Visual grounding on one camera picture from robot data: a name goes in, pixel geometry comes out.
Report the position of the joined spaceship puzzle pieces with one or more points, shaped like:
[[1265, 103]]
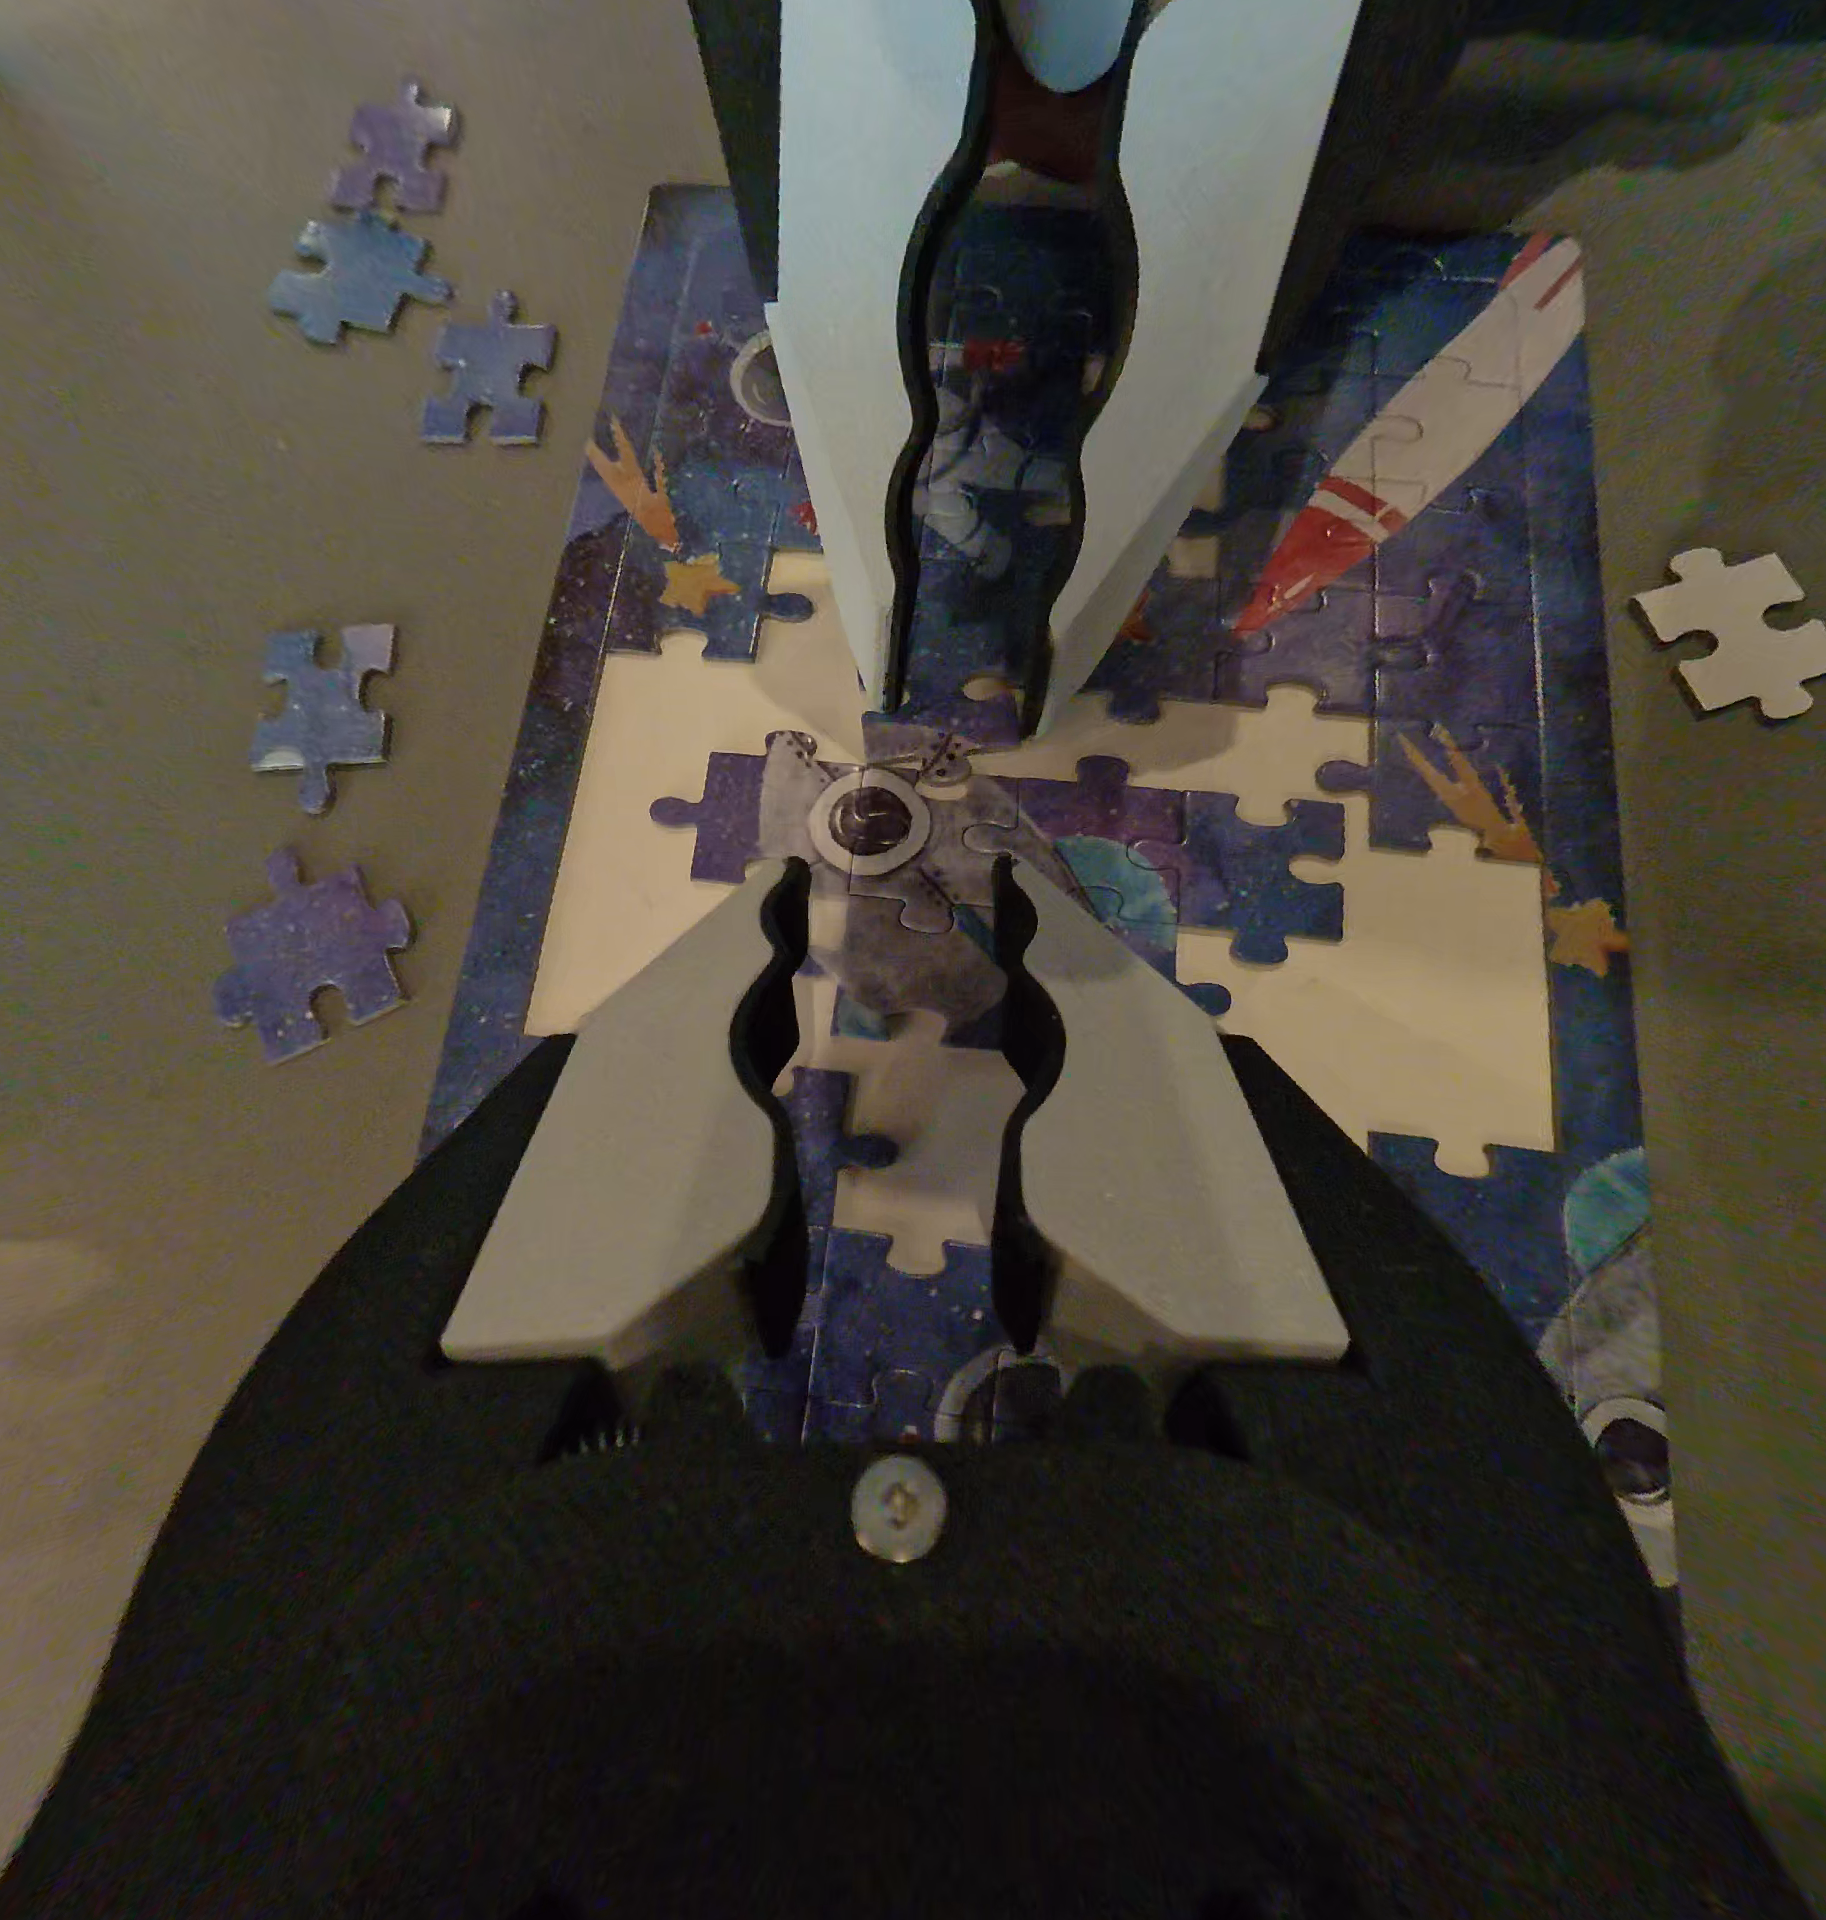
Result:
[[1244, 887]]

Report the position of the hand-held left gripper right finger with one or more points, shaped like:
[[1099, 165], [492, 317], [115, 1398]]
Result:
[[1168, 1199]]

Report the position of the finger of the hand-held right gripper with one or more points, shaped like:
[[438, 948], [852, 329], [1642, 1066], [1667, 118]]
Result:
[[852, 225], [1230, 196]]

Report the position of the light blue jigsaw puzzle piece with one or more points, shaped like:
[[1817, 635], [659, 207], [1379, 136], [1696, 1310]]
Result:
[[358, 279]]

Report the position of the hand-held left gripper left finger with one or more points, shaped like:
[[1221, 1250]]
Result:
[[627, 1185]]

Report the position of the white face-down puzzle piece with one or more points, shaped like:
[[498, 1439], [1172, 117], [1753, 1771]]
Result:
[[1738, 630]]

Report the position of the space jigsaw puzzle board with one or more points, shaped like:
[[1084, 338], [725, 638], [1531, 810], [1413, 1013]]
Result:
[[1454, 630]]

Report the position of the spaceship porthole puzzle piece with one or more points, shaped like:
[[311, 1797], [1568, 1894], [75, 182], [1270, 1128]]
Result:
[[862, 819]]

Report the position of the purple jigsaw puzzle piece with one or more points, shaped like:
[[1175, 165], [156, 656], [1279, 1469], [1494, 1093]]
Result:
[[315, 953], [396, 150]]

